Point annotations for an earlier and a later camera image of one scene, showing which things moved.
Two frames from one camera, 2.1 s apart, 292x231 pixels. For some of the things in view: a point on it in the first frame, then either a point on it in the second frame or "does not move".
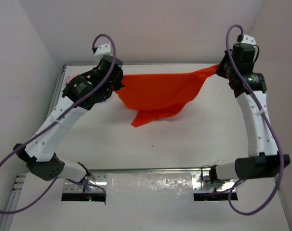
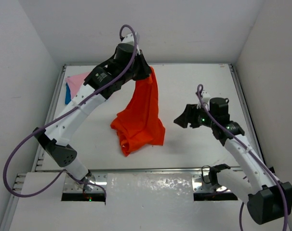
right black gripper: (220, 70) -> (189, 116)
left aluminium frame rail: (63, 71) does not move
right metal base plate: (201, 183) does not move
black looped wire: (201, 172) does not move
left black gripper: (117, 80) -> (141, 70)
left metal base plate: (95, 182) does not move
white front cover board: (148, 201) does not move
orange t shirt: (156, 96) -> (139, 123)
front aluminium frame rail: (161, 169) does not move
